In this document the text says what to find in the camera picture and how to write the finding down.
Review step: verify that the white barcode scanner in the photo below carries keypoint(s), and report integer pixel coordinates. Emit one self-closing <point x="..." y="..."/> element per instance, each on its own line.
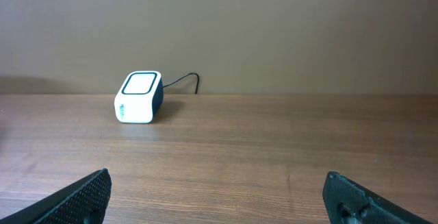
<point x="140" y="97"/>

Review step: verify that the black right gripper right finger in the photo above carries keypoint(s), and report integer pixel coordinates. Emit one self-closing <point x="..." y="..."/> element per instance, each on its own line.
<point x="349" y="202"/>

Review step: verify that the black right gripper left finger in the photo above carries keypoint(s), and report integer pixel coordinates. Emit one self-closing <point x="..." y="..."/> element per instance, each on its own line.
<point x="84" y="201"/>

